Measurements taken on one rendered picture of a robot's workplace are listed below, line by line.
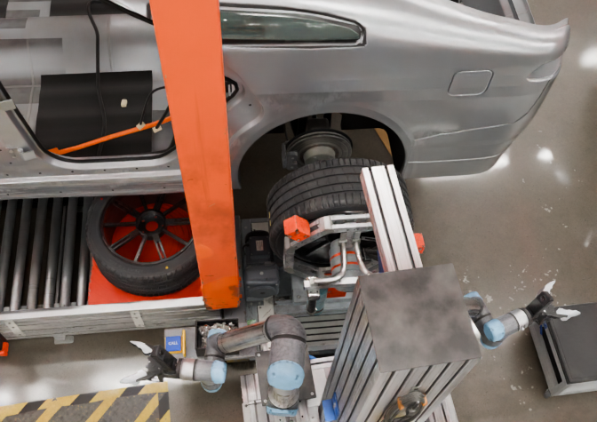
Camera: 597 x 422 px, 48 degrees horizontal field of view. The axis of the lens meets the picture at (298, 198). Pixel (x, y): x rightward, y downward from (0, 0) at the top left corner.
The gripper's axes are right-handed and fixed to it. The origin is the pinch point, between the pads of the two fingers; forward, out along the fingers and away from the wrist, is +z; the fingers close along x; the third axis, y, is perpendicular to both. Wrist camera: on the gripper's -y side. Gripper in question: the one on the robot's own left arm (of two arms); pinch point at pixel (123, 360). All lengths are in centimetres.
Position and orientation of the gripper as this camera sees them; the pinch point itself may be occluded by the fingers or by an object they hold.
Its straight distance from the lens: 247.9
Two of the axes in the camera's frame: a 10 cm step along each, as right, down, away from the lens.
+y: -0.6, 6.3, 7.8
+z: -10.0, -1.0, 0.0
